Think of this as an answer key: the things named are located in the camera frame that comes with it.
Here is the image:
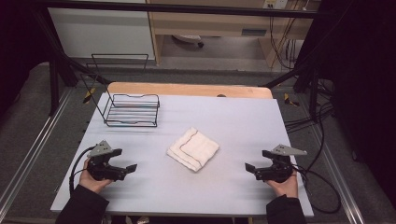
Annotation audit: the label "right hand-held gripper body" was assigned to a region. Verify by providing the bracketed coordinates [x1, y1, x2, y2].
[262, 143, 308, 184]

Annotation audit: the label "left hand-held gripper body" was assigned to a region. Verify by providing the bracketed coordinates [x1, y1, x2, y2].
[86, 139, 127, 182]

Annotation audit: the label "black wire rack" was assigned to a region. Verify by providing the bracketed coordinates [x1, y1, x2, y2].
[79, 53, 161, 128]

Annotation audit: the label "white towel with dark stripe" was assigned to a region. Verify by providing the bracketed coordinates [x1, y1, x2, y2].
[166, 126, 220, 173]

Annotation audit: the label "person's left hand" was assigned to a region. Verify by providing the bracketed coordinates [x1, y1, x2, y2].
[78, 158, 114, 195]

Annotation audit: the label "person's right hand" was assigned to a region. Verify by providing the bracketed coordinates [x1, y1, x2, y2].
[265, 168, 300, 200]

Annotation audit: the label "yellow black floor tape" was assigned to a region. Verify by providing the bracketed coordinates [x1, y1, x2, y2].
[283, 92, 301, 107]
[82, 88, 96, 105]

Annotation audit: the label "black metal stand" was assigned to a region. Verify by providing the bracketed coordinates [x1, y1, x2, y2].
[32, 8, 110, 117]
[262, 61, 322, 123]

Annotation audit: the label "wooden table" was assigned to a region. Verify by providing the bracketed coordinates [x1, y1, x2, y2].
[106, 81, 274, 100]

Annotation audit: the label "dark curtain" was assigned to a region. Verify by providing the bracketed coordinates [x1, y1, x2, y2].
[0, 0, 52, 113]
[297, 0, 396, 202]

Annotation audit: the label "office chair base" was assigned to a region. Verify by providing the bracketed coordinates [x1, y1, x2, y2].
[172, 34, 205, 49]

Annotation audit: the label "white power strip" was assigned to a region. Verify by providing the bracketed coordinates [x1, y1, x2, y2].
[262, 0, 289, 10]

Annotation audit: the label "black metal crossbar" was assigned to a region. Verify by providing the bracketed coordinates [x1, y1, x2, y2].
[34, 0, 323, 19]

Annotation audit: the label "left hand-held gripper black cable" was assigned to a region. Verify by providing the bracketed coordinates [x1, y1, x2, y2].
[68, 145, 96, 196]

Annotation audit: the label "hand-held gripper black cable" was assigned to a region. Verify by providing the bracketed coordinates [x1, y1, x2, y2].
[292, 163, 343, 215]
[68, 145, 96, 196]

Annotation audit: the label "bundle of black floor cables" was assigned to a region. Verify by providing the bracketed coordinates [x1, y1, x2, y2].
[281, 77, 336, 134]

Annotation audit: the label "right hand-held gripper black cable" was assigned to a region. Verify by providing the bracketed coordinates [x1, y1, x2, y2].
[292, 163, 343, 215]

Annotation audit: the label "aluminium floor rail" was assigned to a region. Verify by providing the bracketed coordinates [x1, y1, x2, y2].
[306, 123, 366, 224]
[0, 88, 75, 213]

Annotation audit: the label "hanging desk cables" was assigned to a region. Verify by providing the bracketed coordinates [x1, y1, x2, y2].
[268, 15, 301, 71]

